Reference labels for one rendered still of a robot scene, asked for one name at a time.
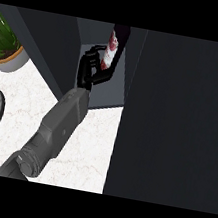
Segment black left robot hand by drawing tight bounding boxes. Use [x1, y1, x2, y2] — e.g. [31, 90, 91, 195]
[74, 42, 120, 96]

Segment dark wine bottle red label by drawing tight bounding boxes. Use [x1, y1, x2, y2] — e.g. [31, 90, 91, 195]
[98, 22, 133, 81]

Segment dark grey cabinet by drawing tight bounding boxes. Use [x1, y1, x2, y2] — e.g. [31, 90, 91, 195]
[0, 4, 149, 117]

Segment dark grey cabinet door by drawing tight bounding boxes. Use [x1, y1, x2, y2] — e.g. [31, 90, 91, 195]
[101, 27, 218, 215]

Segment green potted plant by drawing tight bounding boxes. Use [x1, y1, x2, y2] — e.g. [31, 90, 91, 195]
[0, 9, 38, 77]

